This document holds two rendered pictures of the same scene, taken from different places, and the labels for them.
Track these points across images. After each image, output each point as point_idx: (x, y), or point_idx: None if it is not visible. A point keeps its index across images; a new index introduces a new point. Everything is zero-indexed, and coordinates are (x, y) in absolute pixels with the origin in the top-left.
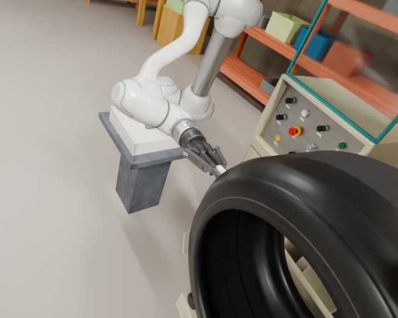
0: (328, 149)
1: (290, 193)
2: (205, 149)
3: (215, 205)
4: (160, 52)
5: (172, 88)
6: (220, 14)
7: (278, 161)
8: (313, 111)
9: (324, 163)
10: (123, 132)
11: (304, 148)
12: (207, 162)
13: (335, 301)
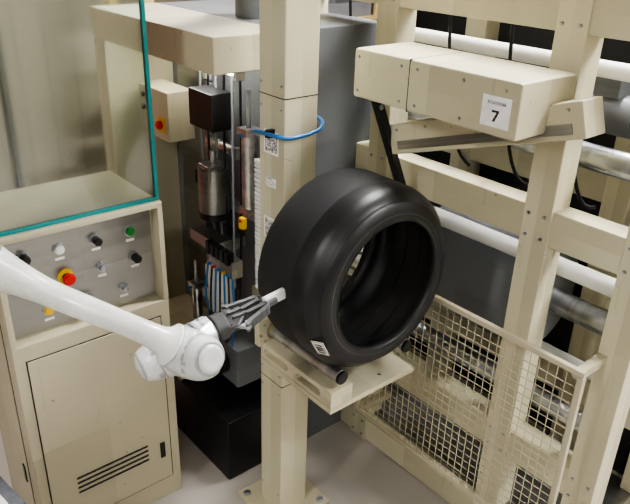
0: (119, 249)
1: (368, 215)
2: (235, 312)
3: (339, 280)
4: (123, 312)
5: None
6: None
7: (339, 219)
8: (66, 238)
9: (340, 199)
10: None
11: (93, 278)
12: (259, 308)
13: (407, 220)
